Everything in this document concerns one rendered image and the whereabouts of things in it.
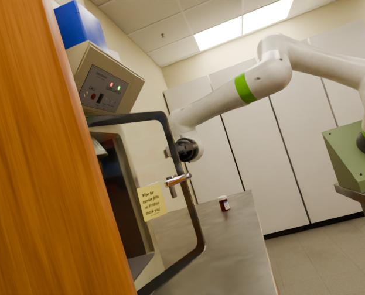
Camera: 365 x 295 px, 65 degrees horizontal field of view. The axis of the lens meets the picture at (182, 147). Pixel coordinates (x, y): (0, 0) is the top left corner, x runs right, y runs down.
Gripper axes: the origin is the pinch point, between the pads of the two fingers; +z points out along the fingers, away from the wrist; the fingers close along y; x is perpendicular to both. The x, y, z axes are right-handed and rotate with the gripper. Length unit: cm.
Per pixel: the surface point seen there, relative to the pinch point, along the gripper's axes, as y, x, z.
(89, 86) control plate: -4.8, -16.3, 31.2
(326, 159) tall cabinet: 107, 50, -276
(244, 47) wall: 64, -124, -319
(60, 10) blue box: -3.8, -30.6, 36.2
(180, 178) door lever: 4.9, 8.1, 18.6
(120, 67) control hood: 0.0, -21.4, 22.5
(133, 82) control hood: -1.3, -20.2, 12.5
